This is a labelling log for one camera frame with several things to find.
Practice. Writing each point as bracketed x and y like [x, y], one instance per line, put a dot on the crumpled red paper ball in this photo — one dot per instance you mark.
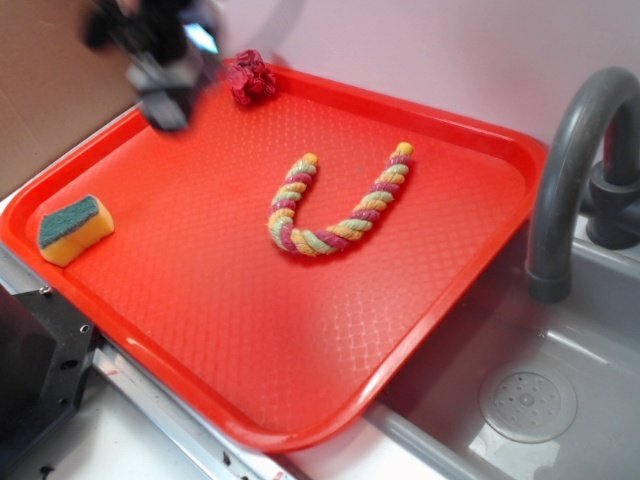
[249, 78]

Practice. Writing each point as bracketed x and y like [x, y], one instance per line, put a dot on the brown cardboard panel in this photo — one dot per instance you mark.
[55, 91]

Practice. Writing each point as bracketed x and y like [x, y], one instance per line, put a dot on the black metal bracket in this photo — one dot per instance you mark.
[46, 350]

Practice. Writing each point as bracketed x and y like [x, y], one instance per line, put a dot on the red plastic tray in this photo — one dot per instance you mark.
[280, 351]

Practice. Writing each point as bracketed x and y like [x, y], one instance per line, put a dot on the aluminium rail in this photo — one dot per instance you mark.
[127, 425]

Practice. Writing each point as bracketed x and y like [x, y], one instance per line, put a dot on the round sink drain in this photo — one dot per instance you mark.
[528, 402]

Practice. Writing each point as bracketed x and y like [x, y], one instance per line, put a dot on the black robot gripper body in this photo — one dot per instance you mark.
[171, 45]

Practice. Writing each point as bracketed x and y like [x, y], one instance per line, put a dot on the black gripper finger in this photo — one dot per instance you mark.
[169, 109]

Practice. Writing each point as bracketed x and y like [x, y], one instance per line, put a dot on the grey plastic sink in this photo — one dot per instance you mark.
[431, 405]

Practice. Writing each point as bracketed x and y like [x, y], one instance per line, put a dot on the grey curved faucet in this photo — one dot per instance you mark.
[592, 169]

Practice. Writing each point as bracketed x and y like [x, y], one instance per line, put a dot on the yellow green sponge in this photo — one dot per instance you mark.
[67, 232]

